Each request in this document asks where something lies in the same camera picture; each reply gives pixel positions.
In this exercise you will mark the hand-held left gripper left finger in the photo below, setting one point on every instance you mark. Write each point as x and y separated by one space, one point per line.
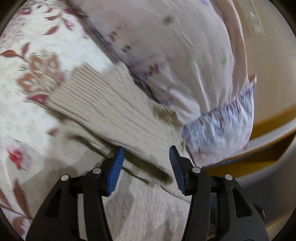
115 171

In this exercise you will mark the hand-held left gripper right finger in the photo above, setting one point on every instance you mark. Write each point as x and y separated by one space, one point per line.
177 166

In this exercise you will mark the white patterned small garment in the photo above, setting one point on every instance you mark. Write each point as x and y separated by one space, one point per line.
185 69

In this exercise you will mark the beige knit sweater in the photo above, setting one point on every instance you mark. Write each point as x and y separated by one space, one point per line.
129 120

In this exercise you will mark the floral bed sheet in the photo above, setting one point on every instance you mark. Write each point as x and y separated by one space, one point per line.
39 92

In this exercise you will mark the yellow wooden bed frame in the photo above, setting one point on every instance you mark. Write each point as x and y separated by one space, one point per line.
261 148

